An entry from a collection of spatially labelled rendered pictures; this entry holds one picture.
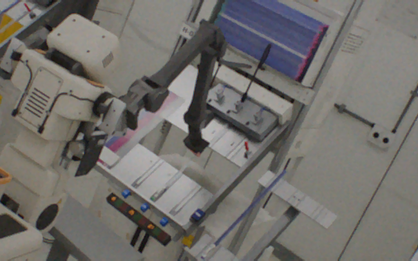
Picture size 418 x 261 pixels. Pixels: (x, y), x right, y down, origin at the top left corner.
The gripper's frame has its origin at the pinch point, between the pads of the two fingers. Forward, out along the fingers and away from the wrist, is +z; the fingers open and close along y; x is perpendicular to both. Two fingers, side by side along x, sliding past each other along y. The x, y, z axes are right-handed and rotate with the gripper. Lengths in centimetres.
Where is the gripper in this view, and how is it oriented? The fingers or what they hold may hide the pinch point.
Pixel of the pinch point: (197, 154)
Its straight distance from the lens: 276.6
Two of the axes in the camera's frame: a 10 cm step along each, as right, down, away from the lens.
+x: -6.4, 6.3, -4.5
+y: -7.7, -4.7, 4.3
